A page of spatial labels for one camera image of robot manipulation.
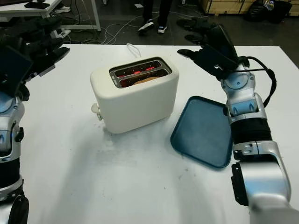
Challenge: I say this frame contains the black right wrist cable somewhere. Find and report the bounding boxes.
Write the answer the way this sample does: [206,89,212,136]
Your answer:
[242,56,278,108]

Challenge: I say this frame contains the black bag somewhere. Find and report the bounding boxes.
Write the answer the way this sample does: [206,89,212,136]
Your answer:
[244,0,293,24]

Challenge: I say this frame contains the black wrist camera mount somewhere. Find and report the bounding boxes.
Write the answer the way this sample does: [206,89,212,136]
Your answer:
[193,44,237,71]
[0,45,33,97]

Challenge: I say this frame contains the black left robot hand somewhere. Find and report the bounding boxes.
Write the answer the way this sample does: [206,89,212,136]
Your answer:
[0,18,70,77]

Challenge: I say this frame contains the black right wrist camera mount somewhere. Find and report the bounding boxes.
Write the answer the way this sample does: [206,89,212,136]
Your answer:
[193,44,237,71]

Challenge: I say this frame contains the white two-slot toaster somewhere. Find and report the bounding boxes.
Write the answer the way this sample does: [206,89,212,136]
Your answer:
[90,56,180,134]

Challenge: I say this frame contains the dark blue plastic tray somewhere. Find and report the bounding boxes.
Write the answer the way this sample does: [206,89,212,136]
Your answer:
[170,95,234,169]

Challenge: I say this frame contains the white toaster power cord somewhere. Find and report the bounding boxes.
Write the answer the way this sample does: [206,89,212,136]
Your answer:
[126,43,142,58]

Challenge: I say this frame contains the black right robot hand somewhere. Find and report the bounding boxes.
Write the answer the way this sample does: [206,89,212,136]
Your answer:
[177,22,239,82]

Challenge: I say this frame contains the person in dark trousers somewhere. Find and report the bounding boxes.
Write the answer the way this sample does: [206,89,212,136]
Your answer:
[137,0,175,35]

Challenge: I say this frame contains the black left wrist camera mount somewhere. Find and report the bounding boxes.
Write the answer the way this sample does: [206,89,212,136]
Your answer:
[0,45,33,97]

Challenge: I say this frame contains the white desk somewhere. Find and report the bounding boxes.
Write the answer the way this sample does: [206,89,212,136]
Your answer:
[0,0,101,32]

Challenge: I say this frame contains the brown toast slice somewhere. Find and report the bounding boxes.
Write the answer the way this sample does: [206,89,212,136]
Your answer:
[133,77,160,85]

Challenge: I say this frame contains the black device on desk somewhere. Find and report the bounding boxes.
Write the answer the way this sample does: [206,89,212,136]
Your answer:
[24,1,50,9]

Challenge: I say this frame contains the wooden crate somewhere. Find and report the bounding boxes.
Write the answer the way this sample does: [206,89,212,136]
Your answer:
[203,0,253,14]

